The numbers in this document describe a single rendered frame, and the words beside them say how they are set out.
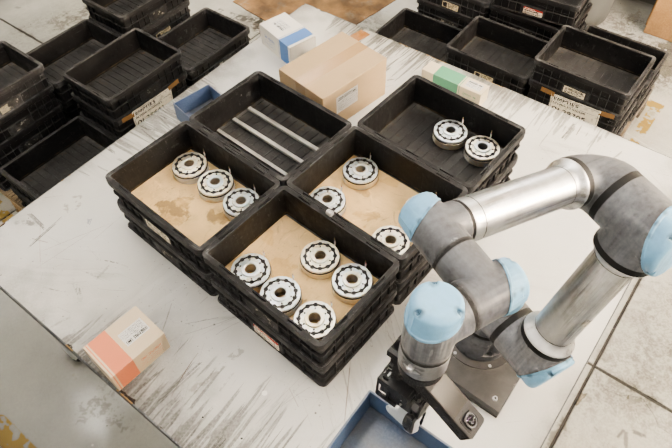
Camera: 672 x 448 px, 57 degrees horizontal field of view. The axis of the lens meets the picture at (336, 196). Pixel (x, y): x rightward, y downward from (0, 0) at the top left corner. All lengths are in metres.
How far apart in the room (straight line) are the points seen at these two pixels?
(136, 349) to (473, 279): 0.99
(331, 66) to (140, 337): 1.07
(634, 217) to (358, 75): 1.19
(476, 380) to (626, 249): 0.58
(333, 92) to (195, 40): 1.28
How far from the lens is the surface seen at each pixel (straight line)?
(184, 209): 1.81
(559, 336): 1.37
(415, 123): 1.99
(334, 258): 1.61
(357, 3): 4.04
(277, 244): 1.68
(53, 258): 2.00
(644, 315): 2.76
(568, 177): 1.15
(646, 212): 1.17
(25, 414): 2.62
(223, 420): 1.62
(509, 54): 3.08
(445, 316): 0.83
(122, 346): 1.68
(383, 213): 1.74
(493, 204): 1.01
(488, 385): 1.61
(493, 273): 0.91
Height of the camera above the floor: 2.19
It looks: 50 degrees down
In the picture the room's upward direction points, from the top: 2 degrees counter-clockwise
